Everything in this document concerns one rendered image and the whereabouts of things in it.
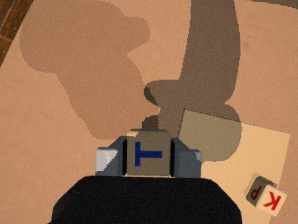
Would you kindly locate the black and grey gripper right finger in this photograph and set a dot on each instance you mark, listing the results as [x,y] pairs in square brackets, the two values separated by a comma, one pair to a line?
[188,161]

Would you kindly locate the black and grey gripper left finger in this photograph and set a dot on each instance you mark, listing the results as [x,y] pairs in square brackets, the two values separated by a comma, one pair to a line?
[112,160]

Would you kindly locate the tan block with blue letter t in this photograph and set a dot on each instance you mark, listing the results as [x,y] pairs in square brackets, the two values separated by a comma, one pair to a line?
[148,152]

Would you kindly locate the tan flat mat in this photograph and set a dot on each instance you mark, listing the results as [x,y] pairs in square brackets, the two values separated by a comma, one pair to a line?
[234,155]

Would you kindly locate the tan block with red letter k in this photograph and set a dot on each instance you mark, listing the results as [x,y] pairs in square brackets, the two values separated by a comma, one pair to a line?
[266,197]

